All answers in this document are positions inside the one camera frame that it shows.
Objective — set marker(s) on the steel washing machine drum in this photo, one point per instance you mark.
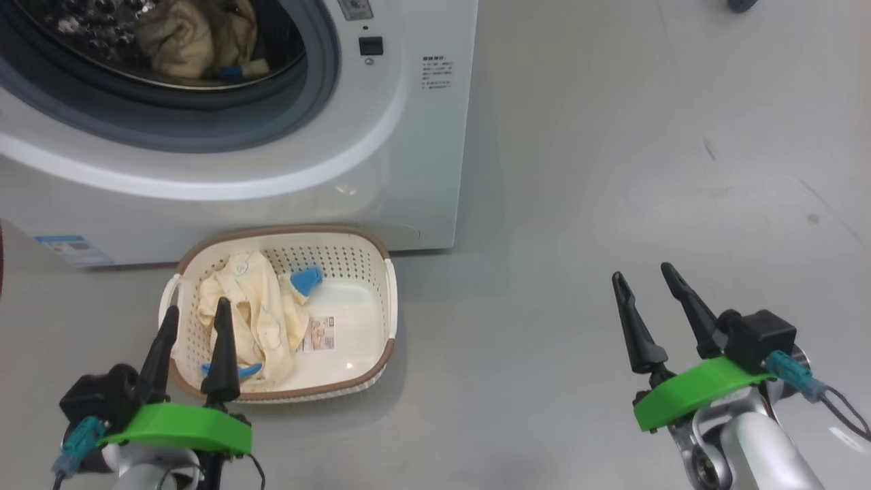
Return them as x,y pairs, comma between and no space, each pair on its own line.
88,27

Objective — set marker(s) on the cream perforated laundry basket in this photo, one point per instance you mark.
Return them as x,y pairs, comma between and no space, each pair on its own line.
367,306

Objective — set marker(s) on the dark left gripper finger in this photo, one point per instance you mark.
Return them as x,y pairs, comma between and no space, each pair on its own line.
221,367
160,367

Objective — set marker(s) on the grey warning label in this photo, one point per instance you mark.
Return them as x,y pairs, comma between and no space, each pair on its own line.
355,8

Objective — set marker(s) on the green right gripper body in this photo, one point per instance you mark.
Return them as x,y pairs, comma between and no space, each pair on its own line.
701,388

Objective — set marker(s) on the white front-load washing machine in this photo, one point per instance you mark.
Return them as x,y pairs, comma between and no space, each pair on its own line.
408,170

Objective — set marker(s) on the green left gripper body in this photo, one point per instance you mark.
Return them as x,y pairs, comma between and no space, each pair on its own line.
177,425

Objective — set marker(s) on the cream garment with blue cuffs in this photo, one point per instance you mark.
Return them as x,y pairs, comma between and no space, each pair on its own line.
180,41
255,306

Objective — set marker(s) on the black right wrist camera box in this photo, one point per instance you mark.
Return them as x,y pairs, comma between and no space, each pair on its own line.
762,337

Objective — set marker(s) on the blue energy label sticker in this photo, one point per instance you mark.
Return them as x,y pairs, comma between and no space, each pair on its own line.
75,250

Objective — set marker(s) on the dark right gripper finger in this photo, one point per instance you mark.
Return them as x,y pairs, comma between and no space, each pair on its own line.
701,327
643,347

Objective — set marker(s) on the grey stand leg with caster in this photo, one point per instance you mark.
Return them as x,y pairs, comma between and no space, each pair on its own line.
742,5

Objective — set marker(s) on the paper label inside basket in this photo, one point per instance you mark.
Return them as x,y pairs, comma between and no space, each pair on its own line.
317,333

